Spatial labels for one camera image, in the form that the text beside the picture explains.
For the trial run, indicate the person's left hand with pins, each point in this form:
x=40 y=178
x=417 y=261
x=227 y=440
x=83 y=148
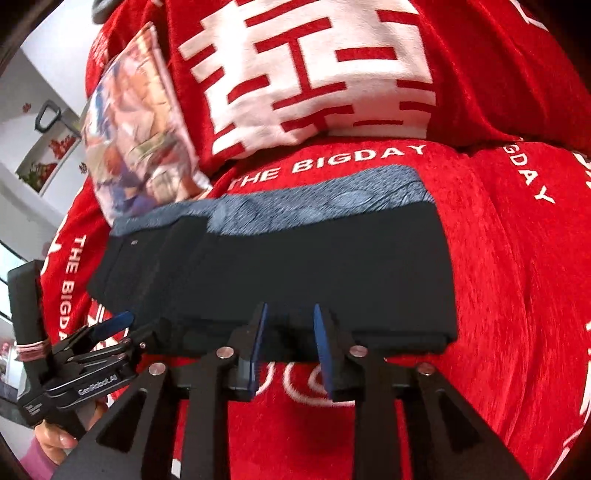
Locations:
x=55 y=441

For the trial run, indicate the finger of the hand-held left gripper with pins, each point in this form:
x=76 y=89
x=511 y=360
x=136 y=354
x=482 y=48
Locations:
x=115 y=323
x=134 y=345

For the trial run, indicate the person's left forearm pink sleeve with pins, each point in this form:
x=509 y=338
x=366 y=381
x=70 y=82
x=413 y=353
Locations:
x=39 y=466

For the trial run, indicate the white shelf cabinet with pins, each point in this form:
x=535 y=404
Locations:
x=27 y=152

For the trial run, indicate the printed picture pillow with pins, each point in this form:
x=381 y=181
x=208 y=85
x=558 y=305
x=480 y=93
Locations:
x=138 y=138

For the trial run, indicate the red printed sofa cover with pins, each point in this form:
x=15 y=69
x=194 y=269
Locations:
x=508 y=277

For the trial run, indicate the red cushion with white character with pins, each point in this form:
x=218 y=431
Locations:
x=485 y=69

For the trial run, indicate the black and grey pants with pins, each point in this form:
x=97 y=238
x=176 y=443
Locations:
x=323 y=277

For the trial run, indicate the green and red ornament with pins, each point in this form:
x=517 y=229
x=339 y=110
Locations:
x=39 y=177

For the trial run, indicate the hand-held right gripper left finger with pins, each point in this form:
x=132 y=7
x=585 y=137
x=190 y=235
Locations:
x=258 y=350

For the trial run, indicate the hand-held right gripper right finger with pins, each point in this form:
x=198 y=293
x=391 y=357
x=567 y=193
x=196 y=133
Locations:
x=323 y=355

